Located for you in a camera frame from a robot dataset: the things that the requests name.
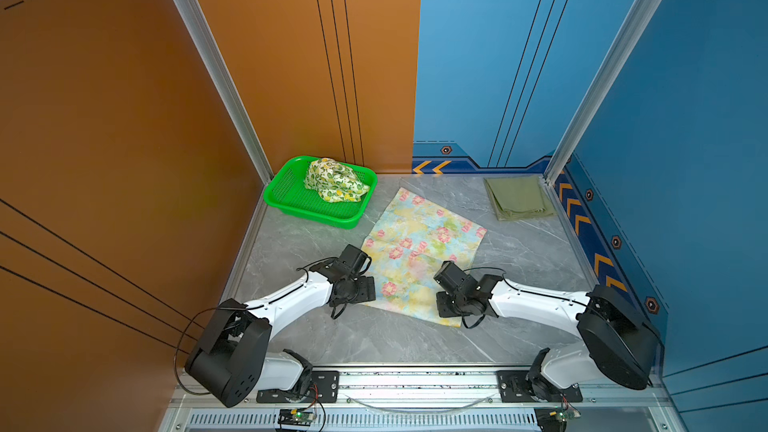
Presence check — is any pastel floral skirt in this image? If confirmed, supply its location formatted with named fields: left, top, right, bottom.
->
left=362, top=187, right=487, bottom=328

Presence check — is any lemon print skirt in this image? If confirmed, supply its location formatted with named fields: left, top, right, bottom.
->
left=304, top=158, right=370, bottom=203

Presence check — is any olive green skirt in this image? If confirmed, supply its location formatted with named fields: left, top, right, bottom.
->
left=484, top=176, right=555, bottom=221

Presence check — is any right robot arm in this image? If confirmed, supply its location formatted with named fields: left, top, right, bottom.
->
left=434, top=261, right=661, bottom=401

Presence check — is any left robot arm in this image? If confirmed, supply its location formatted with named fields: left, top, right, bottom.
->
left=184, top=244, right=376, bottom=408

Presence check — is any green plastic basket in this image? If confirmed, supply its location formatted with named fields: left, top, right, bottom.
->
left=264, top=156, right=378, bottom=229

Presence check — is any left circuit board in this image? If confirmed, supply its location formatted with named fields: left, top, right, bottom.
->
left=276, top=409, right=319, bottom=431

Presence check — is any circuit board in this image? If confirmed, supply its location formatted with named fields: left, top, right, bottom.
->
left=276, top=409, right=319, bottom=431
left=534, top=408, right=581, bottom=432

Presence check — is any right circuit board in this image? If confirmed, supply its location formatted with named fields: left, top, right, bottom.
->
left=534, top=408, right=581, bottom=432

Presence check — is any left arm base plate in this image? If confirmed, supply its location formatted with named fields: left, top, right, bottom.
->
left=256, top=370, right=340, bottom=404

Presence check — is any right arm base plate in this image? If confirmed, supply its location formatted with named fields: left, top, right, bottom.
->
left=496, top=370, right=583, bottom=403

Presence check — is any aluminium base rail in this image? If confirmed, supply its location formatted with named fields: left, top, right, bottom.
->
left=159, top=364, right=686, bottom=431

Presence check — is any aluminium corner post left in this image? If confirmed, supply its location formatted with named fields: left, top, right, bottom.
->
left=173, top=0, right=274, bottom=185

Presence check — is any aluminium corner post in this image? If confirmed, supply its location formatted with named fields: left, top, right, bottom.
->
left=173, top=0, right=274, bottom=185
left=543, top=0, right=663, bottom=186

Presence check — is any aluminium corner post right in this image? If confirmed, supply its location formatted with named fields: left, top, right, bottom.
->
left=543, top=0, right=663, bottom=186

